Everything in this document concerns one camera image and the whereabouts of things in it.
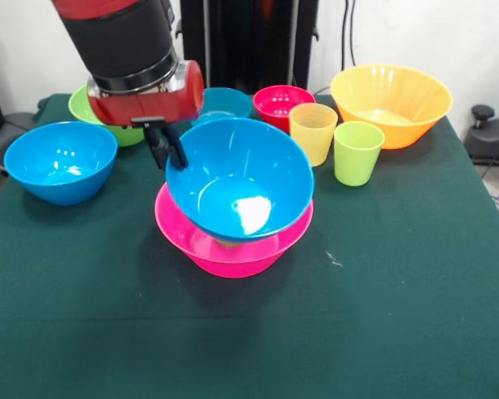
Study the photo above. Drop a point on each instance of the orange plastic bowl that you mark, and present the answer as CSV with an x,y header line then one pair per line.
x,y
399,91

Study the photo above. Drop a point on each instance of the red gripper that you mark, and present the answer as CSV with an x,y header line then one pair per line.
x,y
149,104

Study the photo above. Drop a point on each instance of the red plastic bowl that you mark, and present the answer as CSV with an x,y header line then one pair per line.
x,y
278,104

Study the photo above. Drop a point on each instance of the dark green table cloth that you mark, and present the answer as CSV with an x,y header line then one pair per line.
x,y
274,332

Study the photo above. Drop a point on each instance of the pink plastic bowl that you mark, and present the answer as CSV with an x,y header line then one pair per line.
x,y
233,262

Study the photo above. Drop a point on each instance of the black knob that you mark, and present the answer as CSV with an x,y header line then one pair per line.
x,y
482,113

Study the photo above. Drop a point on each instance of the light green plastic cup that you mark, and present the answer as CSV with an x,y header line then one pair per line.
x,y
357,166

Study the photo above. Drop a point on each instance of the green plastic bowl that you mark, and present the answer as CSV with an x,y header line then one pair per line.
x,y
129,137

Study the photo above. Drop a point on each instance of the grey stand base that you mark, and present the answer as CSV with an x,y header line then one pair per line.
x,y
495,141

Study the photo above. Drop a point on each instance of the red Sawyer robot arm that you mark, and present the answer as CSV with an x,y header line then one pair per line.
x,y
120,37

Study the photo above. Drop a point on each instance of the stepped green plastic cup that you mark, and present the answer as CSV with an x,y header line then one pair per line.
x,y
228,244

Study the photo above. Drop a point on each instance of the large blue plastic bowl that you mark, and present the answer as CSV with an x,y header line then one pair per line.
x,y
45,174
233,166

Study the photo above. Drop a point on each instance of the small blue plastic bowl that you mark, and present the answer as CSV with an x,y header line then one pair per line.
x,y
228,101

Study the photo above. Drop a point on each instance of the yellow plastic cup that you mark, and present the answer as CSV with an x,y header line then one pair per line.
x,y
316,137

